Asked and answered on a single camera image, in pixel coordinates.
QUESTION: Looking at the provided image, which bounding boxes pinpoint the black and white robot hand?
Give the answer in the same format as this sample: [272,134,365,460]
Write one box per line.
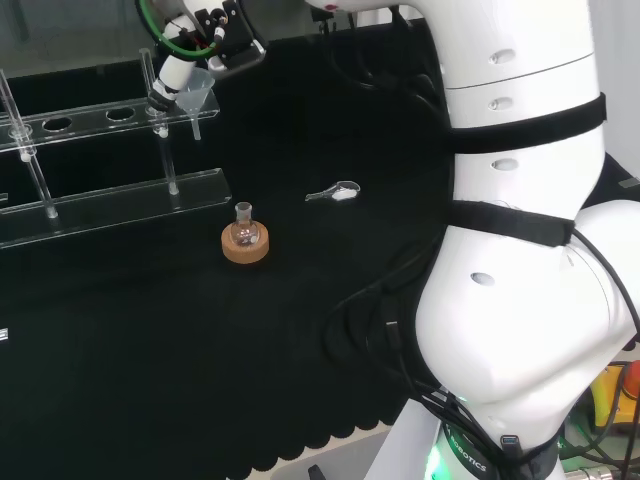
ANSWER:
[141,0,267,112]

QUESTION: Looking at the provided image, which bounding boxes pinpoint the translucent plastic funnel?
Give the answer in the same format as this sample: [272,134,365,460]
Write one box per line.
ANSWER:
[174,67,217,143]

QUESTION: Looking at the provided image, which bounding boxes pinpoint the glass weighing funnel with powder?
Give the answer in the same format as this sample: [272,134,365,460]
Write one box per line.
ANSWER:
[304,179,363,204]

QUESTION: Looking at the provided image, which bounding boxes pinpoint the clear acrylic funnel stand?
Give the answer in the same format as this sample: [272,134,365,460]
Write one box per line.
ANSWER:
[0,47,233,250]

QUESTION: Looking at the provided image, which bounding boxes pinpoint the small round-bottom glass flask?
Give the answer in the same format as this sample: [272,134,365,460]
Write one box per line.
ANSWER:
[233,200,260,248]

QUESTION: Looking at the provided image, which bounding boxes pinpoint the black bench cloth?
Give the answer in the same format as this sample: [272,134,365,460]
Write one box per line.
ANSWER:
[0,14,640,480]

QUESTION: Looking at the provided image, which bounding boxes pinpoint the yellow emergency stop button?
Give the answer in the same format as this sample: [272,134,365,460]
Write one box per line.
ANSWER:
[591,360,640,437]

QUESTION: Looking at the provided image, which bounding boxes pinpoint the green cable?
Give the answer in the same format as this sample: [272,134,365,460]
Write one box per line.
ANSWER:
[136,0,222,56]

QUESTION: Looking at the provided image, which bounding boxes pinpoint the cork ring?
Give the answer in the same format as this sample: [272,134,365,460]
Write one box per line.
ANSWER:
[220,222,272,265]

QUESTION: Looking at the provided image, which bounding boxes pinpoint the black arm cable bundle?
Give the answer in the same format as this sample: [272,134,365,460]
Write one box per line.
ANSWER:
[321,248,532,480]

